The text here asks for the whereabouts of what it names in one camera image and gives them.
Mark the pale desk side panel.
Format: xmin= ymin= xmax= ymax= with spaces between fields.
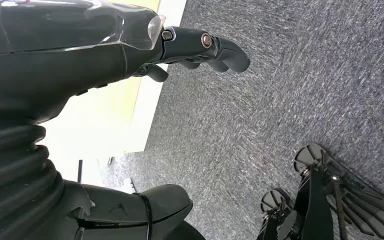
xmin=39 ymin=0 xmax=188 ymax=195

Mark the black robot foot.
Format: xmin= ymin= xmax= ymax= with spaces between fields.
xmin=260 ymin=189 xmax=292 ymax=215
xmin=293 ymin=143 xmax=384 ymax=240

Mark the black robot lower leg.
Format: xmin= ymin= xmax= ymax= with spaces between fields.
xmin=292 ymin=165 xmax=349 ymax=240
xmin=256 ymin=206 xmax=299 ymax=240

